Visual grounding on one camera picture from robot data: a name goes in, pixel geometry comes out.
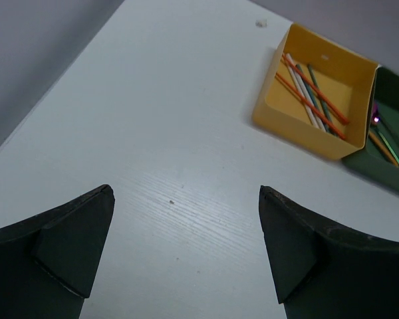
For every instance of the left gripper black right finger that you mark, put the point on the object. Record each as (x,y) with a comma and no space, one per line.
(323,269)

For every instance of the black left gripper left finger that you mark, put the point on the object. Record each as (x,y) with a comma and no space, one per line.
(48,262)

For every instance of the orange chopstick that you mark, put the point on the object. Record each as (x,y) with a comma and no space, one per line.
(313,109)
(343,119)

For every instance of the iridescent pink spoon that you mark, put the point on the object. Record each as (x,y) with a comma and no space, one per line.
(376,121)

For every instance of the green chopstick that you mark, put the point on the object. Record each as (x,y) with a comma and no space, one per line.
(308,93)
(324,105)

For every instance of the clear chopstick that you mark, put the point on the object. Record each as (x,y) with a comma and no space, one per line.
(304,94)
(301,89)

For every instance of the green container box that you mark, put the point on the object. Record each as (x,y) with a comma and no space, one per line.
(378,160)

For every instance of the yellow container box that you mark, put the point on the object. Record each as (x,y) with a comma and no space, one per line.
(346,79)

